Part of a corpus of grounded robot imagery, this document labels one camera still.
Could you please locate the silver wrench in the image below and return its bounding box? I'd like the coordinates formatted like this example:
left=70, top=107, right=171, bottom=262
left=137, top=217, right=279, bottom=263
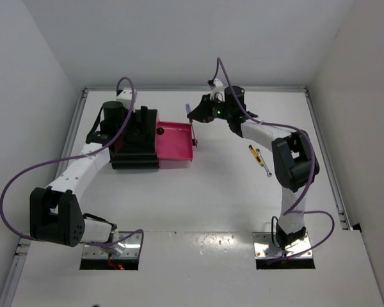
left=255, top=148, right=273, bottom=177

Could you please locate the metal base plate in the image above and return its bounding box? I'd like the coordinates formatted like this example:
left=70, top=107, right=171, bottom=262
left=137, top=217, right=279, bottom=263
left=81, top=232, right=143, bottom=260
left=253, top=233, right=313, bottom=260

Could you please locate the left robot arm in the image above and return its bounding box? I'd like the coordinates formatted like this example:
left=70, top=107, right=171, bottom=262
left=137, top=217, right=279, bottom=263
left=29, top=100, right=159, bottom=248

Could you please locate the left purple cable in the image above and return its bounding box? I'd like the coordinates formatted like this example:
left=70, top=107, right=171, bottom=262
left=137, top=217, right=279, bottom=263
left=0, top=76, right=145, bottom=249

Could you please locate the pink top drawer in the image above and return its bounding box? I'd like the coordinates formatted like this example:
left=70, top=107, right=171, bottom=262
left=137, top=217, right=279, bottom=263
left=156, top=113, right=164, bottom=135

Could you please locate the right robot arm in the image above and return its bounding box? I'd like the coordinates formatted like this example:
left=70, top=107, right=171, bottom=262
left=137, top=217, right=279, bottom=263
left=186, top=86, right=319, bottom=249

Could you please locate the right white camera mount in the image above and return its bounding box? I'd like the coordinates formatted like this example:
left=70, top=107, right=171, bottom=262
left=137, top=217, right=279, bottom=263
left=207, top=78, right=224, bottom=100

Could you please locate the black drawer cabinet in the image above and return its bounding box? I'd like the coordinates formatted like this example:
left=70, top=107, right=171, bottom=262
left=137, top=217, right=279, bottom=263
left=110, top=106, right=159, bottom=170

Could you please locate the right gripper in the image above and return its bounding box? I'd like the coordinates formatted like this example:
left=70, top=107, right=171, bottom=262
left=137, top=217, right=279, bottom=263
left=189, top=93, right=232, bottom=123

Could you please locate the pink drawer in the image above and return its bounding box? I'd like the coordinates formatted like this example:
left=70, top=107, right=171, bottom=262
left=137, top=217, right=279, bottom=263
left=159, top=159, right=191, bottom=169
left=156, top=113, right=164, bottom=135
left=155, top=121, right=194, bottom=161

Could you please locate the pink bottom drawer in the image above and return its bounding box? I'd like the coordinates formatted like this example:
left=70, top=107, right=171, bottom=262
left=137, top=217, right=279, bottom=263
left=159, top=159, right=191, bottom=169

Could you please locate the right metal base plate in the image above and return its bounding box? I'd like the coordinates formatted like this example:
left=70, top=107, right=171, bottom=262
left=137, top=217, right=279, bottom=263
left=253, top=233, right=313, bottom=260

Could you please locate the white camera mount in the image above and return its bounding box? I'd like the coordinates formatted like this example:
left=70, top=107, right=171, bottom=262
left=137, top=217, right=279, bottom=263
left=207, top=78, right=224, bottom=100
left=116, top=88, right=138, bottom=109

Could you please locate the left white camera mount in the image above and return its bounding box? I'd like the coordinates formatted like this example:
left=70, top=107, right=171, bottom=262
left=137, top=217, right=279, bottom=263
left=116, top=88, right=138, bottom=109

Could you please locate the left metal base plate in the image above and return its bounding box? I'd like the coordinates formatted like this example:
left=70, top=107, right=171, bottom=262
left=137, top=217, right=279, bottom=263
left=81, top=232, right=143, bottom=260

